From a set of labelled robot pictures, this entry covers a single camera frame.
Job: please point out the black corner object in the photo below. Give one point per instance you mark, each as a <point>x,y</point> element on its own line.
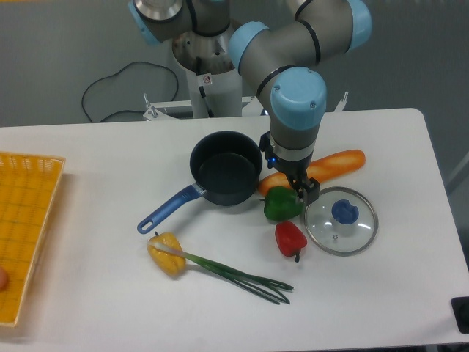
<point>460,306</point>

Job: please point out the metal table bracket left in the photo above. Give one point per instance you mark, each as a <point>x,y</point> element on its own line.
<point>172,110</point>

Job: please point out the metal table bracket right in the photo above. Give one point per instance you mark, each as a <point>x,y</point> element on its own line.
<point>342,103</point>

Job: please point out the dark pot blue handle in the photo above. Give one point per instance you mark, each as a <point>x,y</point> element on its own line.
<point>225,166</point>

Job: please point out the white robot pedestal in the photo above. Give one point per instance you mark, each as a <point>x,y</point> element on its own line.
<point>214,84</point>

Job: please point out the yellow woven basket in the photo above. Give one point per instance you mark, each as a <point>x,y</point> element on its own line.
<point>28,186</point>

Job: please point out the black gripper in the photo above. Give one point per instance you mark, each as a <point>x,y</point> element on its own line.
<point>292,163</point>

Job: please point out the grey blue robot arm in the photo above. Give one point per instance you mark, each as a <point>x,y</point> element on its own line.
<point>278,65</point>

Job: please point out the glass lid blue knob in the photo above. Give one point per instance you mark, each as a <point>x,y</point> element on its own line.
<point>341,221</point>

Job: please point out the metal table bracket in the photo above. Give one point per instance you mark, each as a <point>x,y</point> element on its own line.
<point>342,103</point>
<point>172,110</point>

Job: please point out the orange baguette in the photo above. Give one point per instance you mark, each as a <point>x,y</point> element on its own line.
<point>322,170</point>

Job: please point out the green onion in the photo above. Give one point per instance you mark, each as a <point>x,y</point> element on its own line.
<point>266,288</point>

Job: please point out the yellow bell pepper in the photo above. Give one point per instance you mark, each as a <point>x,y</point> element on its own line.
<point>170,264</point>

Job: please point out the red bell pepper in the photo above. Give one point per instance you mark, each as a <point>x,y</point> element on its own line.
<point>290,240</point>

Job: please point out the green bell pepper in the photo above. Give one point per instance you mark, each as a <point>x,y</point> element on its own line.
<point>282,204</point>

